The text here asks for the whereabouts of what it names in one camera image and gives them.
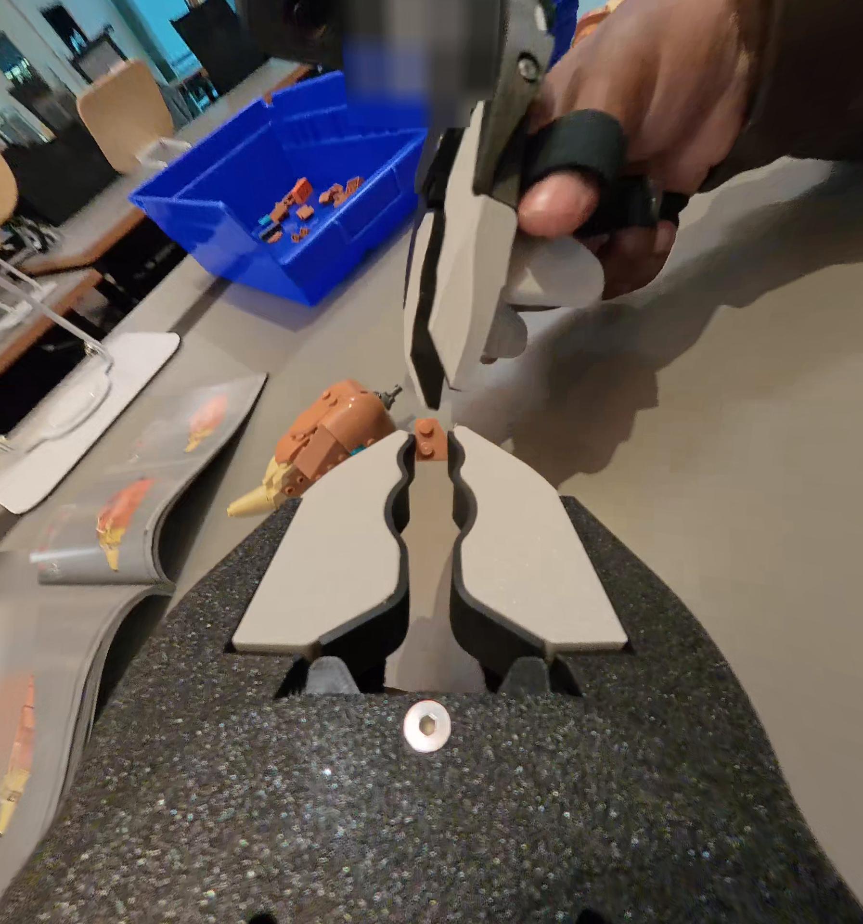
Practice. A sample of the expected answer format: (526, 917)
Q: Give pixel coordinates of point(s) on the grey desk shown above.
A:
(691, 447)

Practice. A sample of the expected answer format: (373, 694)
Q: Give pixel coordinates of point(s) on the small reddish brown toy brick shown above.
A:
(430, 439)

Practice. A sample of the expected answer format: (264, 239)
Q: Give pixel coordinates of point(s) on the person's right hand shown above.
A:
(662, 72)

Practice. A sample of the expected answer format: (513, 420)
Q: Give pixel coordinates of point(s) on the person's right forearm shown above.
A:
(821, 72)

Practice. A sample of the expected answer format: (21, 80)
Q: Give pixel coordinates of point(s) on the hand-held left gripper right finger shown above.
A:
(532, 570)

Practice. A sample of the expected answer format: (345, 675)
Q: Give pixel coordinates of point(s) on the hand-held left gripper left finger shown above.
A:
(330, 563)

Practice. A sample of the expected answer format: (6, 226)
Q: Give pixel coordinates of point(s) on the brown and tan brick model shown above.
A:
(337, 426)

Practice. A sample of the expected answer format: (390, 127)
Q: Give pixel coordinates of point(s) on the wooden side table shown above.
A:
(77, 249)

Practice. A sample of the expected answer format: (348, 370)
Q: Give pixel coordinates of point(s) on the blue plastic bin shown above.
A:
(215, 216)

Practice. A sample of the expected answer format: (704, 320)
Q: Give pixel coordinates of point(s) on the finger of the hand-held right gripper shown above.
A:
(471, 289)
(415, 310)

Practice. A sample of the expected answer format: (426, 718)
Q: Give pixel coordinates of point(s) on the clear acrylic stand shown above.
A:
(34, 303)

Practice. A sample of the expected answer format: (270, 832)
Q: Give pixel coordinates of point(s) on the white flat board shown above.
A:
(135, 375)

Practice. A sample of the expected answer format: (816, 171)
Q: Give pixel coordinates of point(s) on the pile of brown toy bricks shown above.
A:
(303, 209)

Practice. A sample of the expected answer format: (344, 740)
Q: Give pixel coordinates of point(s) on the open instruction booklet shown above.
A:
(150, 498)

